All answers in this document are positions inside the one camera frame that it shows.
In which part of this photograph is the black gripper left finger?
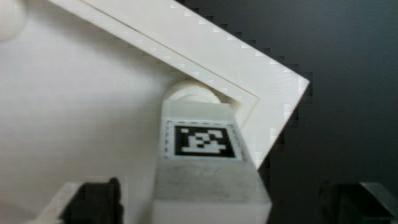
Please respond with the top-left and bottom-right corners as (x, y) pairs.
(38, 178), (125, 224)

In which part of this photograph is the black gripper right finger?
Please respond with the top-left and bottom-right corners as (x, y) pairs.
(319, 182), (398, 224)

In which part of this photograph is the white leg with tag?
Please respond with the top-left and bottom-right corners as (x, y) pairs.
(152, 81), (272, 224)

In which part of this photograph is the white square tabletop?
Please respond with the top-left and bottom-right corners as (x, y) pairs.
(0, 0), (310, 224)

